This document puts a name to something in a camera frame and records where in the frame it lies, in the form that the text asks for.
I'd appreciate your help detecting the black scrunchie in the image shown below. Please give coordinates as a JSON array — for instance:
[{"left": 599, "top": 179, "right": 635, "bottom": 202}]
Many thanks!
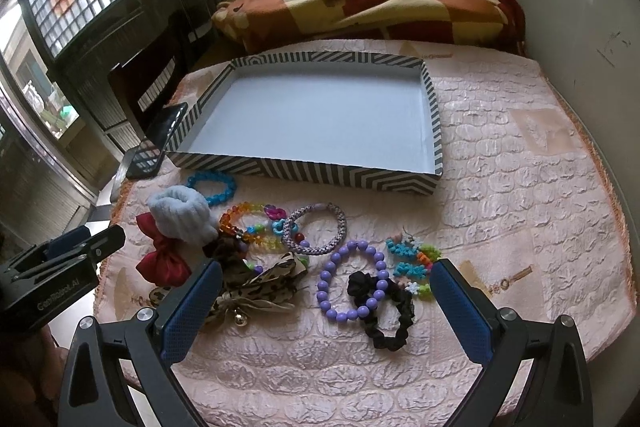
[{"left": 346, "top": 271, "right": 417, "bottom": 353}]

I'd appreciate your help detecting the pink quilted table cover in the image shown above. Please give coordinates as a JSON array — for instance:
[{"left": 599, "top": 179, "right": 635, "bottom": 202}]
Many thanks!
[{"left": 93, "top": 38, "right": 633, "bottom": 427}]

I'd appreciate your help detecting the red yellow folded blanket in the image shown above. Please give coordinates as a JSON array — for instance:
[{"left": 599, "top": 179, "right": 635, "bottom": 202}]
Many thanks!
[{"left": 212, "top": 0, "right": 525, "bottom": 54}]

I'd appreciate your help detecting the black smartphone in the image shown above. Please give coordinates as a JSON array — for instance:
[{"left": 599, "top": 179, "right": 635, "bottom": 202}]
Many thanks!
[{"left": 126, "top": 103, "right": 188, "bottom": 180}]

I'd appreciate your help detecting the black chair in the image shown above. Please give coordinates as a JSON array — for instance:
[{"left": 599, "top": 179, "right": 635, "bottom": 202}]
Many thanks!
[{"left": 107, "top": 10, "right": 208, "bottom": 140}]

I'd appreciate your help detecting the teal green plastic bracelet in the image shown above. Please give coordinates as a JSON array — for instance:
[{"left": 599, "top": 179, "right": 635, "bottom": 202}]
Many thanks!
[{"left": 385, "top": 233, "right": 444, "bottom": 299}]

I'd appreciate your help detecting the leopard print bow with bell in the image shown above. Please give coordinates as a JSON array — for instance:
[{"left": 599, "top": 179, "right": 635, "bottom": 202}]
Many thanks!
[{"left": 150, "top": 235, "right": 310, "bottom": 327}]

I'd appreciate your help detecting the purple bead bracelet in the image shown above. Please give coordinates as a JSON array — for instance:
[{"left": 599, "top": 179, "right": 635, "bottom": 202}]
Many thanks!
[{"left": 316, "top": 238, "right": 391, "bottom": 324}]

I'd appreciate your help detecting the striped black white tray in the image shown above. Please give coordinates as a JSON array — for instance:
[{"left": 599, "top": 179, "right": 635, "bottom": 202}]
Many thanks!
[{"left": 166, "top": 51, "right": 444, "bottom": 196}]

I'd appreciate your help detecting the orange rainbow bead bracelet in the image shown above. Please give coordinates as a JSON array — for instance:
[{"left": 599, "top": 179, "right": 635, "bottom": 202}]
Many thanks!
[{"left": 218, "top": 200, "right": 290, "bottom": 253}]

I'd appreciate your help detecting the blue bead bracelet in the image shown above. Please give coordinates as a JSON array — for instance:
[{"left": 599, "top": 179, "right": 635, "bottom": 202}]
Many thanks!
[{"left": 186, "top": 170, "right": 239, "bottom": 208}]

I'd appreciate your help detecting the red satin bow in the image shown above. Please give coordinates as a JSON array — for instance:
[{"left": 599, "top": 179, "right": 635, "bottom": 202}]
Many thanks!
[{"left": 136, "top": 212, "right": 191, "bottom": 287}]

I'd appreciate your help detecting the light blue fluffy scrunchie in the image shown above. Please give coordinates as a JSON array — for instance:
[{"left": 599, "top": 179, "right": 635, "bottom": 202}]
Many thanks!
[{"left": 146, "top": 185, "right": 218, "bottom": 247}]

